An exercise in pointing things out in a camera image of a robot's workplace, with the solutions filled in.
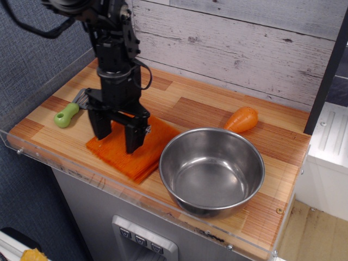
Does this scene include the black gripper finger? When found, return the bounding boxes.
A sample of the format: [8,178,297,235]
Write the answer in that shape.
[125,125,150,154]
[88,109,111,140]

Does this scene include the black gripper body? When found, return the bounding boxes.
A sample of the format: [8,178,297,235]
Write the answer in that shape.
[85,71,150,127]

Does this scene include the orange cloth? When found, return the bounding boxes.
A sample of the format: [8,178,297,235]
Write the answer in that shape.
[86,116,179,184]

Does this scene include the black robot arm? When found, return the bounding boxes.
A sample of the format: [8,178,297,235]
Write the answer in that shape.
[43,1,150,153]

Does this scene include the silver metal bowl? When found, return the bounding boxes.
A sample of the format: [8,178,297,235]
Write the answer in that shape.
[159,128,265,218]

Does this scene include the clear acrylic table guard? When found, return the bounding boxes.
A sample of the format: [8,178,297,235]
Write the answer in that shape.
[1,36,309,260]

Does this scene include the grey toy fridge cabinet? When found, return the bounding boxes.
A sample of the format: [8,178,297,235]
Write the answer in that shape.
[53,170,268,260]

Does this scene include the silver dispenser button panel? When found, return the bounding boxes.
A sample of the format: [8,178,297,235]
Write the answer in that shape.
[112,215,179,261]

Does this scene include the orange toy carrot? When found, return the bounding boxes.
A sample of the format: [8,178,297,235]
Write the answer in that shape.
[223,107,258,133]

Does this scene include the yellow object bottom left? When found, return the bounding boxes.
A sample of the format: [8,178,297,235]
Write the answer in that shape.
[20,248,49,261]

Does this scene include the white side cabinet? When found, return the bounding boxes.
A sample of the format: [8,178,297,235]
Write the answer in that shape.
[294,102,347,220]

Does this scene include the green handled grey spatula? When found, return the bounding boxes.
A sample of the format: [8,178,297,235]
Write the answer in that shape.
[54,88,89,128]

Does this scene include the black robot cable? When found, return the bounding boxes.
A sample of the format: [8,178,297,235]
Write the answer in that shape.
[0,0,153,91]

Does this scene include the black right vertical post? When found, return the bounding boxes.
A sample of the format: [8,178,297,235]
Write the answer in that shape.
[303,10,347,135]

